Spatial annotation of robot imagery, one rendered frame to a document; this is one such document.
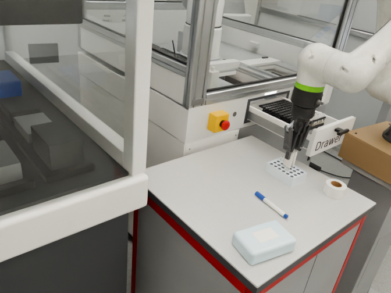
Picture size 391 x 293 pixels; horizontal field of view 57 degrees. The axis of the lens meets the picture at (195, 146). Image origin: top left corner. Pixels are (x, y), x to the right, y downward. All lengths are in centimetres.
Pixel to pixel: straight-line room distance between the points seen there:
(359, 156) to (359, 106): 181
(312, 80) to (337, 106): 233
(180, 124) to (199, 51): 29
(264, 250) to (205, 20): 75
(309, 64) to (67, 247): 87
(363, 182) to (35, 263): 128
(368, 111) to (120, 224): 259
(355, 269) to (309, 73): 103
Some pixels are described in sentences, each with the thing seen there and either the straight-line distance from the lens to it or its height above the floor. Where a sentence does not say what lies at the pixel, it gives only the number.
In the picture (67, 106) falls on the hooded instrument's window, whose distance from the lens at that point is 79.
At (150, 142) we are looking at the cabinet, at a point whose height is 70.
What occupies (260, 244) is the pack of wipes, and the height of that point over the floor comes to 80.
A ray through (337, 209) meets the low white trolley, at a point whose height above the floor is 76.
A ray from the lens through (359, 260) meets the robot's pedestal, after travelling 184.
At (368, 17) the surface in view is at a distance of 332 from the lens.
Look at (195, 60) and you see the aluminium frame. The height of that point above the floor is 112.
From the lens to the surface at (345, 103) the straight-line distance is 343.
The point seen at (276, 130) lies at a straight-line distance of 149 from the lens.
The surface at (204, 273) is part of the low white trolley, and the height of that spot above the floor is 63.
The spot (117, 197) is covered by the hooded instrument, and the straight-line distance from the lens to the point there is 95.
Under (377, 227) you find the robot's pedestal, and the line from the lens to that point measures 172.
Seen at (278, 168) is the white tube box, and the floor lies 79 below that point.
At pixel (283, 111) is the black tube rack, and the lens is 157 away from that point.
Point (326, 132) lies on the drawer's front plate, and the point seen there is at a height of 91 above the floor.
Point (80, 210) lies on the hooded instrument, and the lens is 92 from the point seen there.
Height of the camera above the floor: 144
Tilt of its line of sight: 28 degrees down
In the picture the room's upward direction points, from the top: 7 degrees clockwise
